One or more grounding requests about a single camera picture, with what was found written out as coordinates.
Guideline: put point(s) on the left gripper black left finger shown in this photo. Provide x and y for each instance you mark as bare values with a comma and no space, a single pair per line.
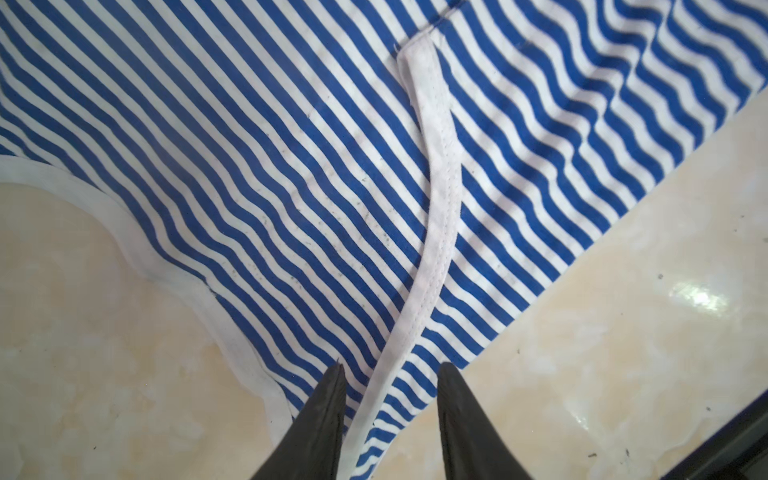
311,448

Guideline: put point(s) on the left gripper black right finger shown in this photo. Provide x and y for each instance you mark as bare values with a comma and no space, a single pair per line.
471,446

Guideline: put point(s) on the blue white striped tank top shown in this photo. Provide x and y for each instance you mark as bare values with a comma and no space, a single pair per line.
383,184

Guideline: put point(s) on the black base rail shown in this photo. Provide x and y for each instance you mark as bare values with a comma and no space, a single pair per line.
737,451

